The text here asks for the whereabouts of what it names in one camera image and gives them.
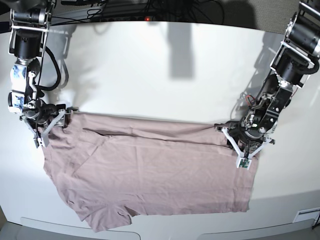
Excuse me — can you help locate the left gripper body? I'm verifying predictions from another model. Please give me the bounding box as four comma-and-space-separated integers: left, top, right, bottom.
221, 114, 277, 159

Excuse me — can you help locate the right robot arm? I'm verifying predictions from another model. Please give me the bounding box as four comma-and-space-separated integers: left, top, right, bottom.
3, 0, 75, 148

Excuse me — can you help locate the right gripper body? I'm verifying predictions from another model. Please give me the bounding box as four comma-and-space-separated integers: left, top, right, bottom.
19, 99, 66, 142

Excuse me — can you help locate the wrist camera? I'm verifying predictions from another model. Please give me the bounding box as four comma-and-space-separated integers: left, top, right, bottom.
236, 156, 252, 170
34, 132, 50, 148

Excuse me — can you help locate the pink T-shirt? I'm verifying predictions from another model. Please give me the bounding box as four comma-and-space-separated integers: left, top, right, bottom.
43, 113, 258, 232

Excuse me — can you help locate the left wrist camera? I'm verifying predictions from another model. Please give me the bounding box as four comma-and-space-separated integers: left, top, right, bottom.
236, 156, 252, 170

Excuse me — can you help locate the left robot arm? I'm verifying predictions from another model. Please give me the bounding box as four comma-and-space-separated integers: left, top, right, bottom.
215, 0, 320, 168

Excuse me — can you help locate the power strip with red light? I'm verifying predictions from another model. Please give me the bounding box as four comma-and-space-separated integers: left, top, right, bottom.
143, 15, 156, 22

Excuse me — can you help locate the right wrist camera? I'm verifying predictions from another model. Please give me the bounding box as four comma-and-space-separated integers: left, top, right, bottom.
34, 132, 50, 148

